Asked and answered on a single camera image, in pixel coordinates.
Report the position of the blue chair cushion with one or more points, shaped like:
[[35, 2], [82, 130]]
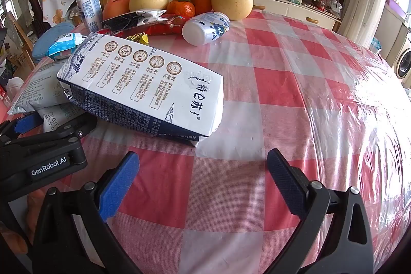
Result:
[[48, 36]]

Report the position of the cream television cabinet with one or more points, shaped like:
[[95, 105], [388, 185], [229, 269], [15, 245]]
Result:
[[289, 9]]

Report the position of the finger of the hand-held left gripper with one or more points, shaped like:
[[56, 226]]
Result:
[[29, 123], [80, 126]]

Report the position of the red white checked tablecloth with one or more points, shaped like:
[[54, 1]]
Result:
[[289, 100]]

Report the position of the washing machine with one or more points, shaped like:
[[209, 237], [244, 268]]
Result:
[[405, 63]]

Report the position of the red patterned snack packet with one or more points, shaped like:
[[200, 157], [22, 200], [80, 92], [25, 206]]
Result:
[[167, 26]]

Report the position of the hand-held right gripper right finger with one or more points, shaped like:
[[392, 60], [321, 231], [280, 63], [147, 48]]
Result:
[[285, 184]]

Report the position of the small white plastic bottle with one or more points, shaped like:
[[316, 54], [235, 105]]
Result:
[[205, 28]]

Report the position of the white blue milk carton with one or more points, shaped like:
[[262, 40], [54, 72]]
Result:
[[144, 78]]

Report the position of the red black tea packet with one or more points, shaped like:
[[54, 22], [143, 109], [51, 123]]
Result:
[[128, 20]]

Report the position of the white wet wipes pack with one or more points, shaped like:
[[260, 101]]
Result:
[[35, 91]]

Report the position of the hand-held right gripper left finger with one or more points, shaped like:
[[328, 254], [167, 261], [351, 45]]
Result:
[[118, 187]]

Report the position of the orange tangerine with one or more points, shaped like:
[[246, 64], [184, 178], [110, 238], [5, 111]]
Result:
[[202, 2], [180, 8]]

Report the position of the tall white plastic bottle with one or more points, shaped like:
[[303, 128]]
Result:
[[90, 7]]

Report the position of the white packet blue green print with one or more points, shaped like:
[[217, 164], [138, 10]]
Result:
[[64, 44]]

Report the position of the red apple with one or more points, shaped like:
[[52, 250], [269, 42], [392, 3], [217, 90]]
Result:
[[115, 6]]

